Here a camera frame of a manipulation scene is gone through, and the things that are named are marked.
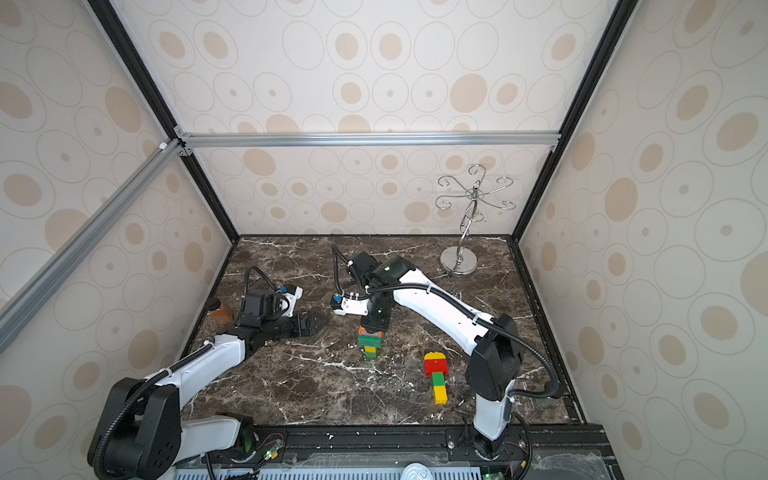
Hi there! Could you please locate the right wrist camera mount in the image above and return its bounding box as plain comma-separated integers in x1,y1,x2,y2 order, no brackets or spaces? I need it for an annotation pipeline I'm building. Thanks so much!
330,294,369,316

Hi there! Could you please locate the black vertical frame post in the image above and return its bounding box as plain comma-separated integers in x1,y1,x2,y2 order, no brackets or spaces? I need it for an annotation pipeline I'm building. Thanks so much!
511,0,638,244
87,0,240,244

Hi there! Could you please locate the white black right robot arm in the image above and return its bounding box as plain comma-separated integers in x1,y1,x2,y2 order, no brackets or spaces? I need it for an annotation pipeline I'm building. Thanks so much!
332,252,561,441

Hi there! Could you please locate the aluminium horizontal back rail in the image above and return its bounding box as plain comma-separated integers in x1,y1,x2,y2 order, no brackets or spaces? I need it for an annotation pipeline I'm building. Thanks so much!
180,131,561,148

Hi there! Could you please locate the brown cup at left wall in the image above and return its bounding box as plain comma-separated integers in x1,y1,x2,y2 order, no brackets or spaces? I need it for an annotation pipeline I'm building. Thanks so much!
205,297,234,328

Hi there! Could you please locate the green long lego brick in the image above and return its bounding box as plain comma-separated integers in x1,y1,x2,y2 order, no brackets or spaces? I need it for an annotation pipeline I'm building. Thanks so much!
358,335,382,349

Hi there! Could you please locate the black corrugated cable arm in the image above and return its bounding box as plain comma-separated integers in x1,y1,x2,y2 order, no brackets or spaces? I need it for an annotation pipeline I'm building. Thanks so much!
92,266,283,475
331,244,565,400

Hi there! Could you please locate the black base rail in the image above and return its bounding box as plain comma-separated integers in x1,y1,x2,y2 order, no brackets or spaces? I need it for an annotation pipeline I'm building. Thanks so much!
173,422,625,480

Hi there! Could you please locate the aluminium left diagonal rail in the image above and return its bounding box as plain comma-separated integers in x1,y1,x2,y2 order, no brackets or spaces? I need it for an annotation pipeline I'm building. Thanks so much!
1,138,181,350

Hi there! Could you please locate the yellow square lego brick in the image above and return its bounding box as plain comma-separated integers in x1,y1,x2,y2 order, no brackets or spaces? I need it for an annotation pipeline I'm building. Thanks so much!
433,385,448,405

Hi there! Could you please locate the red long lego brick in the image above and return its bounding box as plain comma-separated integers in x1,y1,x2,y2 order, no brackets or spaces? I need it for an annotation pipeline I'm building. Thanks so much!
424,358,449,377

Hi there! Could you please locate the black vertical frame post left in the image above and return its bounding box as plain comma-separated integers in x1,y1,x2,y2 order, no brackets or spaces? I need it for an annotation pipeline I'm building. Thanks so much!
87,0,240,244

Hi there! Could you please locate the chrome jewelry stand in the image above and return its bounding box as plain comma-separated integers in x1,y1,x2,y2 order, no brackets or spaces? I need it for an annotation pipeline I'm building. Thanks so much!
435,163,516,277

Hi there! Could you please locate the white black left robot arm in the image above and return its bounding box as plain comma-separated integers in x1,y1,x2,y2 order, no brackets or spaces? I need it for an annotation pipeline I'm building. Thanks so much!
87,286,328,479

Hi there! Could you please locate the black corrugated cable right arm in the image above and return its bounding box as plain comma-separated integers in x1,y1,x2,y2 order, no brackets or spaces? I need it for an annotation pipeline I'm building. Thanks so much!
331,244,565,400

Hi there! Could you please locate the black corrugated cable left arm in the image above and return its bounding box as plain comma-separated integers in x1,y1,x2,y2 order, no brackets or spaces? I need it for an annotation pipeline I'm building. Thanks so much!
92,266,283,475

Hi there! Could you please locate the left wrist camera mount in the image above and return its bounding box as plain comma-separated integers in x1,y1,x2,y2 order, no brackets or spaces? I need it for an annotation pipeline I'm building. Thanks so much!
280,284,303,317

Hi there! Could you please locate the yellow long lego brick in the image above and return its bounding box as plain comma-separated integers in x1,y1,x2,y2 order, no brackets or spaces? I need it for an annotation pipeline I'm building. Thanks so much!
424,352,446,362

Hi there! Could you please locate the black vertical frame post right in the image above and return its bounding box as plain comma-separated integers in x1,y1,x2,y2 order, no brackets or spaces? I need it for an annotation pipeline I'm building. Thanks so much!
511,0,638,244

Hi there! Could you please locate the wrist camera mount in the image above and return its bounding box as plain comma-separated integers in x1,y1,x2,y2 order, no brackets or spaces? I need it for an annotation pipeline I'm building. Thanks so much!
280,284,303,317
330,294,369,316

